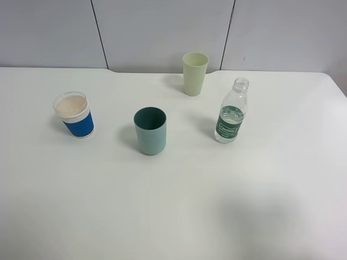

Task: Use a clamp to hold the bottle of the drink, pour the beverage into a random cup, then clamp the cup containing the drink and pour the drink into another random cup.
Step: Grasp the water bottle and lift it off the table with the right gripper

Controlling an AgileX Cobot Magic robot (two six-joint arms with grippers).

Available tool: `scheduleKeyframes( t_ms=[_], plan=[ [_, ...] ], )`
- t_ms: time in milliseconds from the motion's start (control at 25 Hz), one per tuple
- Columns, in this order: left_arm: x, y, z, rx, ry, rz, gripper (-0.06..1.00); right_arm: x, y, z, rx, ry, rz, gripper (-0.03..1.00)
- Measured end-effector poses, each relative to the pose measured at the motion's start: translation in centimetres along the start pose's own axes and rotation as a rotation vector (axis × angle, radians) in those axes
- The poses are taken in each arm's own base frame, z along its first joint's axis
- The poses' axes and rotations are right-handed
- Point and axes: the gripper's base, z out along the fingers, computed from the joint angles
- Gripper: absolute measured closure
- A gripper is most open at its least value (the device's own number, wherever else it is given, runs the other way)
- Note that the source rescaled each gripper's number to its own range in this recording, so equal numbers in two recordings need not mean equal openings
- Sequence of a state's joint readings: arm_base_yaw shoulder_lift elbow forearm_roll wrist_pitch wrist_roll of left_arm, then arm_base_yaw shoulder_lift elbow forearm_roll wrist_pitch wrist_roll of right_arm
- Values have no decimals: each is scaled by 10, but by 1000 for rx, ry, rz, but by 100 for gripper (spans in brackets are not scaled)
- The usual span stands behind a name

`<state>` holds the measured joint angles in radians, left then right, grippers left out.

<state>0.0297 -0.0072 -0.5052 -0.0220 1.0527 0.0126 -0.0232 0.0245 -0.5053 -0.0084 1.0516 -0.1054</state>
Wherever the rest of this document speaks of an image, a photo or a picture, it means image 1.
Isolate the teal plastic cup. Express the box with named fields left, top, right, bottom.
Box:
left=133, top=107, right=166, bottom=155

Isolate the clear water bottle green label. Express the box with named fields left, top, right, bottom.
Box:
left=215, top=77, right=249, bottom=144

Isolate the pale green plastic cup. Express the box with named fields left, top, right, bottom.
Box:
left=183, top=52, right=209, bottom=96

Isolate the blue sleeved paper cup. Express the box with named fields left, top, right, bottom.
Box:
left=53, top=92, right=94, bottom=138

